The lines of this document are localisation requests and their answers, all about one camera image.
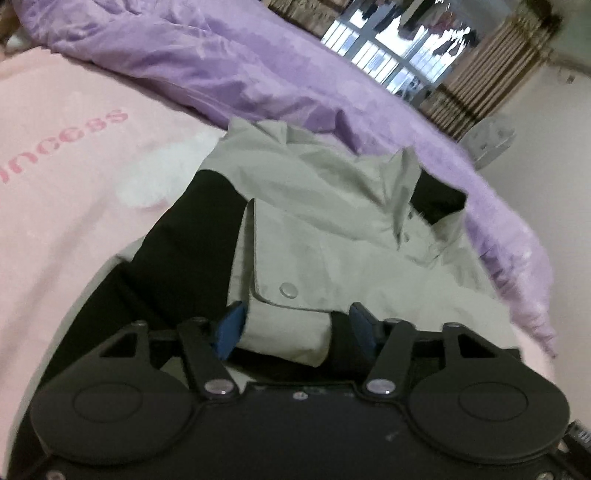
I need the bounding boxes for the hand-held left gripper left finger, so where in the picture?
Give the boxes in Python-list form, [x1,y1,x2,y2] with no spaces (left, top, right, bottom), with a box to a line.
[99,300,245,400]

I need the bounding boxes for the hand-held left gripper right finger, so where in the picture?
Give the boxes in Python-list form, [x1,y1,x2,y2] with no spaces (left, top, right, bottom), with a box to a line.
[349,302,521,397]

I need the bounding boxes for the grey and black jacket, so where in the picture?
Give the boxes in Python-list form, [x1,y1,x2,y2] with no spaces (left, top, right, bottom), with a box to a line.
[7,117,518,480]

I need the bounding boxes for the row of hanging clothes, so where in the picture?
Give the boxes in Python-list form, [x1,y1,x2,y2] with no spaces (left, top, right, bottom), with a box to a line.
[360,0,476,58]

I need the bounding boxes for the pink printed blanket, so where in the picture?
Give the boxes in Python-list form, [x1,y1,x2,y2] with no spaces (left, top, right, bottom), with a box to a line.
[0,44,557,416]

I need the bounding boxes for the purple duvet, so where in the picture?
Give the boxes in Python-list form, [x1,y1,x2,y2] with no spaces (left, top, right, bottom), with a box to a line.
[14,0,559,358]

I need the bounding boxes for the barred window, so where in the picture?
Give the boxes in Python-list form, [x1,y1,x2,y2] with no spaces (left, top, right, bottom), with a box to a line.
[321,0,476,102]

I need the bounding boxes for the beige patterned curtain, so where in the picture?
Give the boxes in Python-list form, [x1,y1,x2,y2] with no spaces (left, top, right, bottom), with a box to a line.
[418,11,557,141]
[268,0,345,40]

